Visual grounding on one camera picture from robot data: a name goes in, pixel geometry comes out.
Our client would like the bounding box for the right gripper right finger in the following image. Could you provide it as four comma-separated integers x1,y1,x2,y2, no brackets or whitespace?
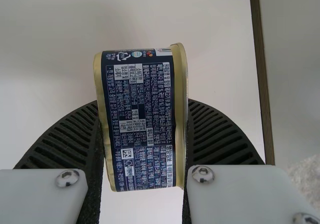
181,97,320,224

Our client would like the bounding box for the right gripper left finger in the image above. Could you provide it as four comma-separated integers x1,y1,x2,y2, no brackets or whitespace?
0,100,107,224

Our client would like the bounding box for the dark blue gold-rimmed rectangular tin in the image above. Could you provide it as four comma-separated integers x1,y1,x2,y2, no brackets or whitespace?
92,42,189,193

